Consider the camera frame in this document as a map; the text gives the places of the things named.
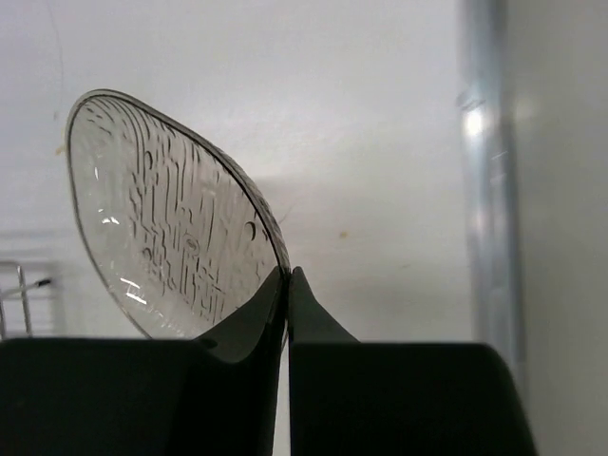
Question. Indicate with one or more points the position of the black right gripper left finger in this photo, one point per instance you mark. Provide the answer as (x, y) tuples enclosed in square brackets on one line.
[(212, 395)]

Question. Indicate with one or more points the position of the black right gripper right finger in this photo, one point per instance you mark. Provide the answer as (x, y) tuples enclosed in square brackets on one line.
[(368, 398)]

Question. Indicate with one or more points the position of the clear glass plate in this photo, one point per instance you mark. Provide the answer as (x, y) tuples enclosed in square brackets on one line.
[(177, 232)]

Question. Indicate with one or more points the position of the chrome wire dish rack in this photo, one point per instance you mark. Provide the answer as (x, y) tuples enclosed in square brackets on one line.
[(25, 302)]

